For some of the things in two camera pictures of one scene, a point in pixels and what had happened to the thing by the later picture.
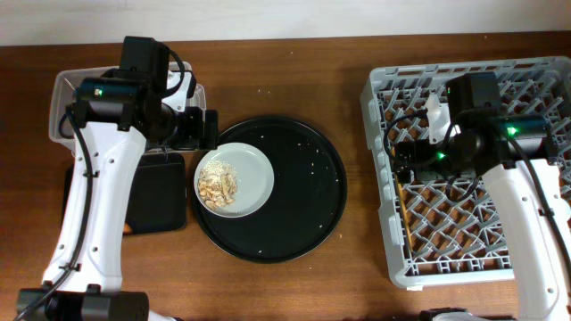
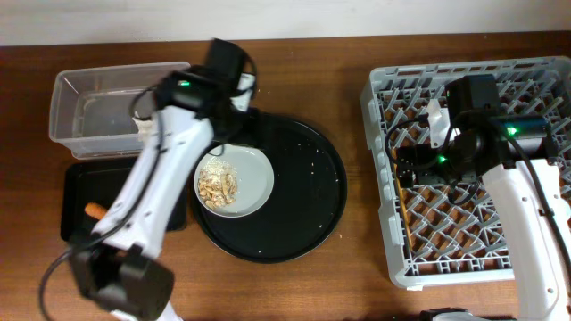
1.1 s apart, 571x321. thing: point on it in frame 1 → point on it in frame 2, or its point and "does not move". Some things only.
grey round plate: (255, 178) does not move
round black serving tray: (307, 201) does not move
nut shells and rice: (217, 184) does not move
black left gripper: (194, 138) → (245, 133)
